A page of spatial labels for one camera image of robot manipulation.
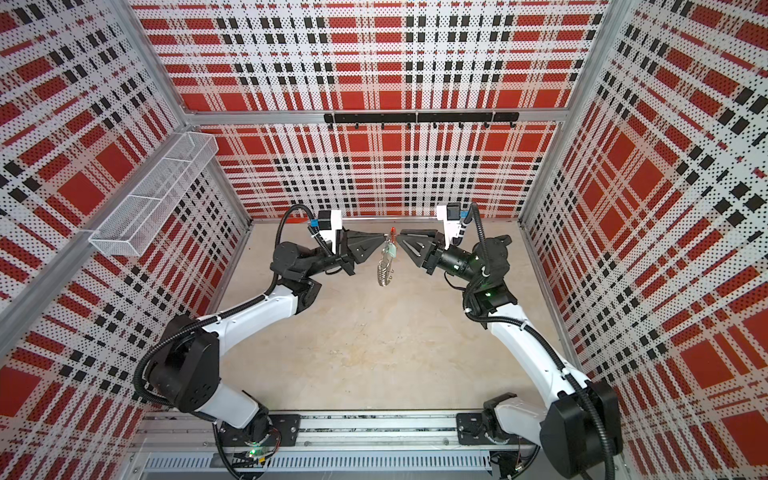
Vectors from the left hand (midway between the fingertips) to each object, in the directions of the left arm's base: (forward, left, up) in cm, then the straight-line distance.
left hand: (385, 240), depth 63 cm
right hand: (0, -3, 0) cm, 3 cm away
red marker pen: (+49, +42, -42) cm, 77 cm away
